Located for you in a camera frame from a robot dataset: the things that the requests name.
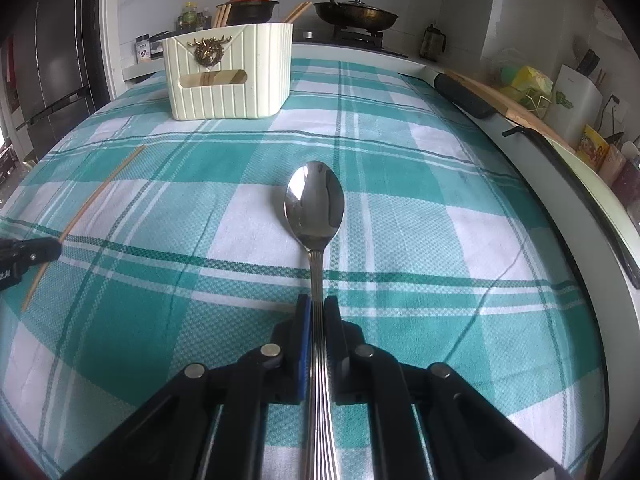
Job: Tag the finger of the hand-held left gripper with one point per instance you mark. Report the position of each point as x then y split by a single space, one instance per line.
35 251

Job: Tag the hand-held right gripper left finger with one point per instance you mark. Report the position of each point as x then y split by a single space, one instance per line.
302 350

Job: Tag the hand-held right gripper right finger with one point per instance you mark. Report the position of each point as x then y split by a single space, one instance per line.
345 360

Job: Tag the light bamboo chopstick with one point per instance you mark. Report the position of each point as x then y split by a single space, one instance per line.
300 13
295 12
102 190

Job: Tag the stainless steel spoon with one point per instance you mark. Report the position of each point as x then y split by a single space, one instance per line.
314 205

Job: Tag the cream ribbed utensil holder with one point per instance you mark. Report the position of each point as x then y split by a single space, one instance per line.
225 100

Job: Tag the teal white checked tablecloth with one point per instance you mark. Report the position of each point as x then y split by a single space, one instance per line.
425 260

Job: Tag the dark grey refrigerator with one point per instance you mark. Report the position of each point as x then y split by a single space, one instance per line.
50 60

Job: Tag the spice jar with black lid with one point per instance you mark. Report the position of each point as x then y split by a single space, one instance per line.
143 50

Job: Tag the green label oil bottle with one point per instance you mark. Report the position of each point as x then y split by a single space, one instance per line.
189 19

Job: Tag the dark sauce bottle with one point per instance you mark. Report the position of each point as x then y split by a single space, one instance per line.
205 20

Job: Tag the black oblong case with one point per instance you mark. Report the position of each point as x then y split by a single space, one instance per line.
465 95

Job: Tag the wooden cutting board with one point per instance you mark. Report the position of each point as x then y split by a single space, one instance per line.
522 119

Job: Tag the black gas stove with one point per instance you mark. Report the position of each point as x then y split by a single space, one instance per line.
350 40

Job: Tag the black clay pot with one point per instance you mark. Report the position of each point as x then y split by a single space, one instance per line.
250 14

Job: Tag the yellow snack packet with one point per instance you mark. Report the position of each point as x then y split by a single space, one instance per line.
592 152

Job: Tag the glass french press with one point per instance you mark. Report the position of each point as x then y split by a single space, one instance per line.
432 45

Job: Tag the pink packet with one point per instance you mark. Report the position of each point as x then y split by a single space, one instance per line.
615 162

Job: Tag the black frying pan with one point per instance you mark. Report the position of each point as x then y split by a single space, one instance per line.
360 19

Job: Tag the green yellow bag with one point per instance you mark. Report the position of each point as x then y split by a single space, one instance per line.
532 80

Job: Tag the white knife block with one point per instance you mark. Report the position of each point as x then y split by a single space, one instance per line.
575 105

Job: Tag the glass pan lid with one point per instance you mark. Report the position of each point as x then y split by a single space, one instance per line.
357 5

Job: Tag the white wall socket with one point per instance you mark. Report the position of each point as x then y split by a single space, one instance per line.
619 107

